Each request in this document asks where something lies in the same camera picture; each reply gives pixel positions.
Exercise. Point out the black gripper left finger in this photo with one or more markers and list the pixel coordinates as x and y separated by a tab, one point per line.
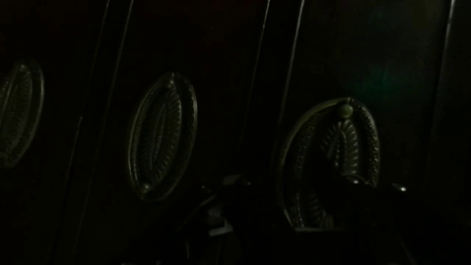
225	221

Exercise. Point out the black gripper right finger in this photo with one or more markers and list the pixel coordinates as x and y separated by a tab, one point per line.
398	230

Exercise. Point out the dark wooden secretary desk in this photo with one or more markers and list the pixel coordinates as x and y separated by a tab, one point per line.
221	39

